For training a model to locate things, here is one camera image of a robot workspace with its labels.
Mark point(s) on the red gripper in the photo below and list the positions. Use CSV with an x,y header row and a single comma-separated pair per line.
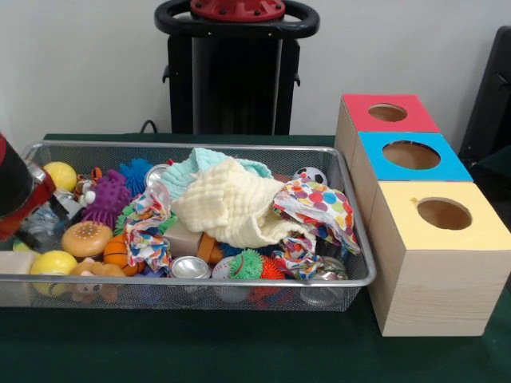
x,y
44,191

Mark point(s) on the crushed clear water bottle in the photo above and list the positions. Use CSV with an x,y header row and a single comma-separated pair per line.
x,y
42,221

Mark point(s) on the cream muslin cloth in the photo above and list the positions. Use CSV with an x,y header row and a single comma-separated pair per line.
x,y
231,203

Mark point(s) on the silver mesh bin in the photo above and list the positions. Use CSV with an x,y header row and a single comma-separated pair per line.
x,y
343,297

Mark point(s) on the wooden box with three holes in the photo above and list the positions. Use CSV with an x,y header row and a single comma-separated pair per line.
x,y
431,291

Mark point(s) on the yellow ball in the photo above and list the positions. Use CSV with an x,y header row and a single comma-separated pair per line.
x,y
53,263
62,175

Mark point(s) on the purple spiky ball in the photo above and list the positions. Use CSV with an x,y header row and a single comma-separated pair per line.
x,y
105,197

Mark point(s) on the small orange basketball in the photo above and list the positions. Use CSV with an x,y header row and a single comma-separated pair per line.
x,y
116,253

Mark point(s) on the light blue muslin cloth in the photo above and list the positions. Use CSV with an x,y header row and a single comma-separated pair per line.
x,y
179,175

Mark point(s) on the silver drink can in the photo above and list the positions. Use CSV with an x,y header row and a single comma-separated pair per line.
x,y
189,268

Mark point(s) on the dark green table cloth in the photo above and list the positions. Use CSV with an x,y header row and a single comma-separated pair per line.
x,y
495,171
199,351

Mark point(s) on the small soccer ball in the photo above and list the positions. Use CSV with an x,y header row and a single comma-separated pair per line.
x,y
313,174

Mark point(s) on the polka dot paper napkin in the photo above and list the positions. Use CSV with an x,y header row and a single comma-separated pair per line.
x,y
319,203

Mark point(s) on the black panel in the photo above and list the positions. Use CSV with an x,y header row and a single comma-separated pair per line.
x,y
491,99

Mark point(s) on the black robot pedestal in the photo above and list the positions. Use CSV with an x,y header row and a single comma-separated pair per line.
x,y
235,80

